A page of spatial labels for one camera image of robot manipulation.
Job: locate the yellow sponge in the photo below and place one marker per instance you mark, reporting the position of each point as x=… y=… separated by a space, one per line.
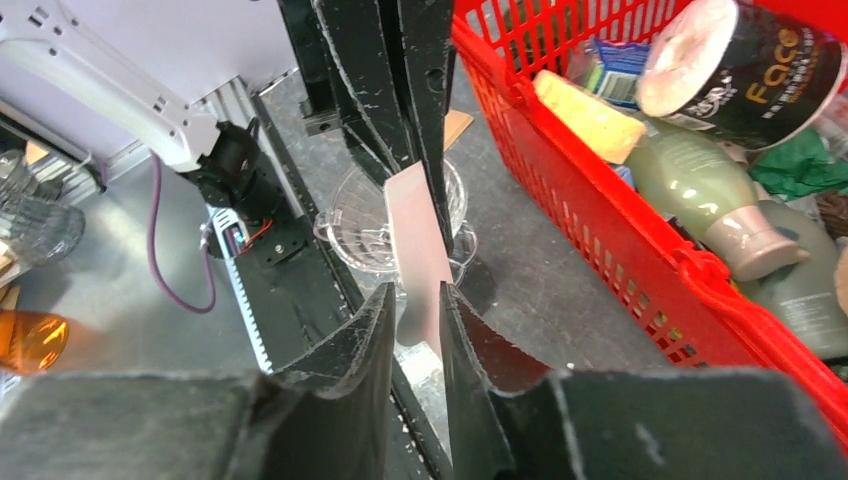
x=609 y=133

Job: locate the white cable duct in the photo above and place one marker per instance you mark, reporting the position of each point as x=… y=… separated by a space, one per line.
x=230 y=234

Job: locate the clear glass dripper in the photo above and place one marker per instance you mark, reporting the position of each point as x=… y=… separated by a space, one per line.
x=357 y=225

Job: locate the amber glass dripper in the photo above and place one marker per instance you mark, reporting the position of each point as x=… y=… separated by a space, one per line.
x=31 y=342

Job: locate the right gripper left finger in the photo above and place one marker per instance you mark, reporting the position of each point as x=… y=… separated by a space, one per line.
x=136 y=425

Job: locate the green lotion bottle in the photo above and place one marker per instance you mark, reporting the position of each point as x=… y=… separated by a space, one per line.
x=686 y=175

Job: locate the clear ribbed glass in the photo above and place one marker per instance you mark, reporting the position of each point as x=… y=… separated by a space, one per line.
x=38 y=229

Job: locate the white paper coffee filter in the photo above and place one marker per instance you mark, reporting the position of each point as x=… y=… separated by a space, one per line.
x=420 y=256

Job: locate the red plastic shopping basket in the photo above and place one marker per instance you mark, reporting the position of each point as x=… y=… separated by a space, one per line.
x=680 y=296

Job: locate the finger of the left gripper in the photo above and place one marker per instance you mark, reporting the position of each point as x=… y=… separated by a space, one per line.
x=425 y=33
x=355 y=37

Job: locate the blue packaged sponge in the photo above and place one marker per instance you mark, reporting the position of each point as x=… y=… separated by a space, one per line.
x=614 y=71

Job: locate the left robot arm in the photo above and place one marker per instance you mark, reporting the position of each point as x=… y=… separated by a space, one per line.
x=220 y=158

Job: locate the brown paper coffee filter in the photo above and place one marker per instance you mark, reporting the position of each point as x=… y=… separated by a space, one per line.
x=455 y=124

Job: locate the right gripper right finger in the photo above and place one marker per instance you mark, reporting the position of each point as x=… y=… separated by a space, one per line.
x=513 y=417

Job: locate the green crumpled wrapper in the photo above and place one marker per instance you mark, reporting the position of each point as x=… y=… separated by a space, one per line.
x=799 y=167

